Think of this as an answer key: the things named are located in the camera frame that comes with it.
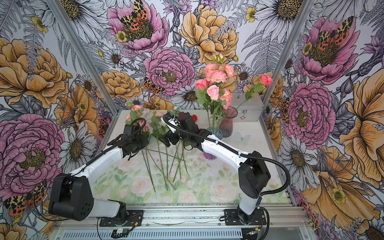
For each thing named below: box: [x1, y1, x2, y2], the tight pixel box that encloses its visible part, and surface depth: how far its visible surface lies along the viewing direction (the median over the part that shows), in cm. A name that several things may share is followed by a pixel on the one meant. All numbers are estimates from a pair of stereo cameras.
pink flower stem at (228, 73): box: [217, 64, 235, 130], surface depth 70 cm
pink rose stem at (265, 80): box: [236, 74, 274, 110], surface depth 81 cm
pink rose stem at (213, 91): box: [207, 85, 220, 130], surface depth 66 cm
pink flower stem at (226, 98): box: [220, 88, 233, 130], surface depth 74 cm
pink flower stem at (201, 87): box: [195, 78, 212, 130], surface depth 78 cm
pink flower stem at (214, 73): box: [204, 54, 227, 130], surface depth 69 cm
